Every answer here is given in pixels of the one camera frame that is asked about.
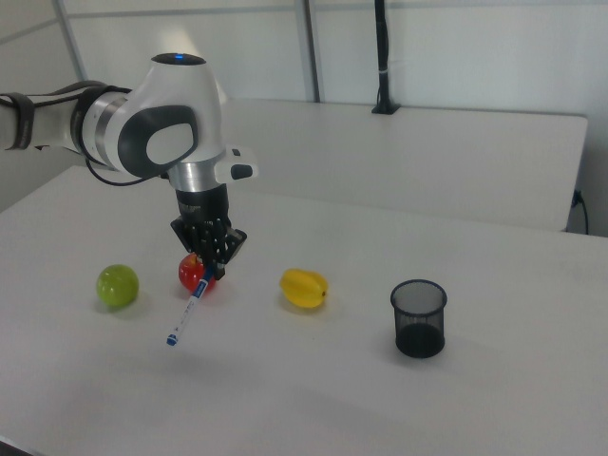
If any yellow plastic starfruit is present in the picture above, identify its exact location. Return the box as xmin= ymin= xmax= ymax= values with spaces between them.
xmin=278 ymin=268 xmax=330 ymax=310

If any blue white marker pen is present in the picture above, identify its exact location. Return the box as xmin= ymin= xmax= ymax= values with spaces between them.
xmin=165 ymin=265 xmax=214 ymax=348

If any black camera pole with base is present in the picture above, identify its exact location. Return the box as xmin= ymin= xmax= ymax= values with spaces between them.
xmin=370 ymin=0 xmax=402 ymax=116

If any red plastic apple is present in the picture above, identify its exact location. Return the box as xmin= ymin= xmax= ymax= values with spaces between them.
xmin=178 ymin=253 xmax=219 ymax=294

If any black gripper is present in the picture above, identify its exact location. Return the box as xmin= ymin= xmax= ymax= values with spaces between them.
xmin=169 ymin=185 xmax=249 ymax=282

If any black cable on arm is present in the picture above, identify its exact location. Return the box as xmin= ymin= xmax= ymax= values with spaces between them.
xmin=28 ymin=80 xmax=168 ymax=189

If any black mesh pen cup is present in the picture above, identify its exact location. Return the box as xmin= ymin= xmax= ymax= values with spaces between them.
xmin=389 ymin=278 xmax=448 ymax=359

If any green plastic apple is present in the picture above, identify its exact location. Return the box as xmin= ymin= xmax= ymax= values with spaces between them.
xmin=96 ymin=264 xmax=141 ymax=308

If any grey metal partition post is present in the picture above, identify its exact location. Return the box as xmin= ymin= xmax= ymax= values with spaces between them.
xmin=52 ymin=0 xmax=92 ymax=87
xmin=301 ymin=0 xmax=321 ymax=103

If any black wall plug with cable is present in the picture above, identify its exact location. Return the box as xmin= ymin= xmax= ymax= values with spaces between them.
xmin=571 ymin=188 xmax=591 ymax=235

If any black velcro strap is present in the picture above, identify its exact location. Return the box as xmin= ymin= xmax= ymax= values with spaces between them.
xmin=9 ymin=92 xmax=37 ymax=152

